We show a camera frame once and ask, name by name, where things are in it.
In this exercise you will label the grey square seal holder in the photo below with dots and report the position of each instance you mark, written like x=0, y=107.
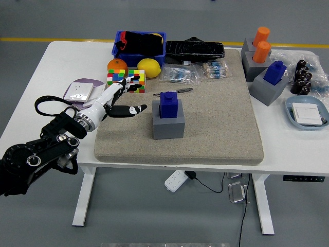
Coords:
x=168, y=127
x=267, y=92

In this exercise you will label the clear bag of blue resistors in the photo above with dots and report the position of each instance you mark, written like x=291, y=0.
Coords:
x=180, y=74

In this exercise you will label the colourful puzzle cube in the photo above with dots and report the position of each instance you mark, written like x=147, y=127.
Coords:
x=140, y=74
x=115, y=76

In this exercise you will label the metal floor bracket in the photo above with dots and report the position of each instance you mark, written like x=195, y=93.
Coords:
x=237, y=193
x=235, y=175

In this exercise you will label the clear plastic bags pile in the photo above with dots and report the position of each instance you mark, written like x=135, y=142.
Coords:
x=320, y=79

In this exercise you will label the purple plastic tray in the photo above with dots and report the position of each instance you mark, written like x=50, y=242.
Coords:
x=97, y=81

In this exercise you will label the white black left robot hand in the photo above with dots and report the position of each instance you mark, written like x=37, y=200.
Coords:
x=102, y=104

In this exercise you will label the black plastic bag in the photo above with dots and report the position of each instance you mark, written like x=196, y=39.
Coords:
x=195, y=50

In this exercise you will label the white table leg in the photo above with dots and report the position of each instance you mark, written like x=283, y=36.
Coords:
x=264, y=205
x=83, y=198

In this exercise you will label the black table control panel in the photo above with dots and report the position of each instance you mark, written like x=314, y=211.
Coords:
x=303, y=178

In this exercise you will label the blue plastic bin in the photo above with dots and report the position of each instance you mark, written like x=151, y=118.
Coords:
x=133, y=59

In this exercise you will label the blue square seal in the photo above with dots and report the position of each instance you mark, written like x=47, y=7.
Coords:
x=168, y=105
x=275, y=73

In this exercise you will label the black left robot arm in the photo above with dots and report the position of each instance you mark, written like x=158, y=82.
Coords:
x=46, y=146

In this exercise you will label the orange fruit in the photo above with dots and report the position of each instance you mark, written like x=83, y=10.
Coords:
x=117, y=64

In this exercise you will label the light blue plastic tray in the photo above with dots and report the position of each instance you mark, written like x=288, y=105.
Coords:
x=289, y=117

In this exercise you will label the black power plug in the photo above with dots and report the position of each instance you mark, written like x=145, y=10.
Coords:
x=190, y=175

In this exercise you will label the clear bag of brown resistors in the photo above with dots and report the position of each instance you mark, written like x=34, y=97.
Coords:
x=216, y=70

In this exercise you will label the grey-brown foam mat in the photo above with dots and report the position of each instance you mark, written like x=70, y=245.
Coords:
x=213, y=123

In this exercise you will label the grey round-hole seal holder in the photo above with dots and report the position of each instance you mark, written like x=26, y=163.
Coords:
x=253, y=69
x=247, y=45

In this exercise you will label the orange cylindrical seal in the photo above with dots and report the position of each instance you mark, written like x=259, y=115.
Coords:
x=261, y=52
x=261, y=34

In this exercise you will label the white power strip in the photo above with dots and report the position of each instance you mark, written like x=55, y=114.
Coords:
x=175, y=181

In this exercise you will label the yellow lemon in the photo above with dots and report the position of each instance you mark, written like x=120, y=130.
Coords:
x=149, y=67

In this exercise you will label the white panel plate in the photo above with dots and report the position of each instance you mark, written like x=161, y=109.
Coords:
x=97, y=91

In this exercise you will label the black cylindrical capacitor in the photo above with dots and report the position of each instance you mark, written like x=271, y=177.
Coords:
x=302, y=64
x=298, y=83
x=306, y=88
x=308, y=76
x=298, y=73

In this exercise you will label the white wall socket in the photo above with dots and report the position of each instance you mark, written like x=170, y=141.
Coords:
x=78, y=91

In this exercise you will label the black metal pen tool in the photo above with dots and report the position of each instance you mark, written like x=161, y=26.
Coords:
x=182, y=90

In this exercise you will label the black cloth with red trim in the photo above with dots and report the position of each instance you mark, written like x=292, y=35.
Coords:
x=141, y=43

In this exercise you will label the white switch panel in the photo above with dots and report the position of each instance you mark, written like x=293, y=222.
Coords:
x=307, y=114

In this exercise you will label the yellow round object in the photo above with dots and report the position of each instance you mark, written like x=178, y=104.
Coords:
x=160, y=37

